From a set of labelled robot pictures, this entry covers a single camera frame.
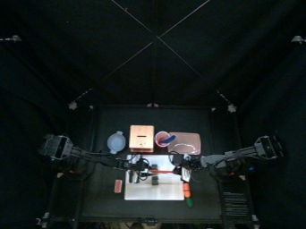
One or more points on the wooden box with slot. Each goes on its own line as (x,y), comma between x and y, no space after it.
(141,137)

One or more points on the white cutting board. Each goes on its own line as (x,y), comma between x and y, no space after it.
(159,192)

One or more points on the silver frame clamp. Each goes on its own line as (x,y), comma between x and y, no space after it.
(298,38)
(72,105)
(231,108)
(14,38)

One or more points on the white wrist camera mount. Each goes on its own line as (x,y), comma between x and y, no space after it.
(185,174)
(133,178)

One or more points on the blue toy utensil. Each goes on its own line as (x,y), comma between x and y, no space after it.
(168,139)

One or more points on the red toy knife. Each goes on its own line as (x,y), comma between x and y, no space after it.
(160,171)

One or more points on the green toy vegetable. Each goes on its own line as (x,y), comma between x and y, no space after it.
(189,202)

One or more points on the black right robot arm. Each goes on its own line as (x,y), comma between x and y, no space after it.
(266,147)

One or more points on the red cup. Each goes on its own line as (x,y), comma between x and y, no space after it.
(160,141)

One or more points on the orange toy carrot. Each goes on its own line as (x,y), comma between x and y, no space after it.
(185,190)

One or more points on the pale blue plate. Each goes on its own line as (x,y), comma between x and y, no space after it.
(116,142)

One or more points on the black cloth backdrop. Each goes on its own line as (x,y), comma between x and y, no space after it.
(78,59)

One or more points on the salmon toy sushi block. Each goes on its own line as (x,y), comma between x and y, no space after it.
(117,186)

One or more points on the pink rounded tray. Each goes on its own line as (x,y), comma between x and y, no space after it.
(187,138)

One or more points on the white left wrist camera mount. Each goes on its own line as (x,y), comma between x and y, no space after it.
(133,178)

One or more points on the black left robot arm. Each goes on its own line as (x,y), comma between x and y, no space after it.
(58,146)

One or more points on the black panel with white print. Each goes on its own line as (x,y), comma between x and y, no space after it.
(235,202)

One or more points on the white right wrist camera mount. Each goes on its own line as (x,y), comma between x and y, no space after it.
(185,174)

